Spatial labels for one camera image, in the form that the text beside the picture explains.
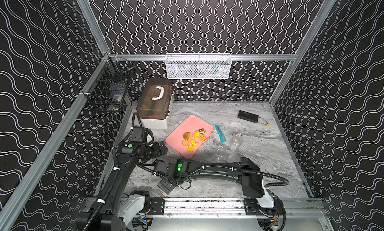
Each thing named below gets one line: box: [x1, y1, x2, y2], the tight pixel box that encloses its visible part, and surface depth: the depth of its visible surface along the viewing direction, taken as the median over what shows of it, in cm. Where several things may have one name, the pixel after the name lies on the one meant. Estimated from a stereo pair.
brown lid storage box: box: [136, 78, 175, 130], surface depth 102 cm
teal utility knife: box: [215, 124, 227, 143], surface depth 102 cm
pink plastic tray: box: [165, 115, 215, 159], surface depth 102 cm
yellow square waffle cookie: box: [188, 144, 194, 153], surface depth 97 cm
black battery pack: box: [237, 110, 259, 124], surface depth 112 cm
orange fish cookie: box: [190, 139, 199, 147], surface depth 99 cm
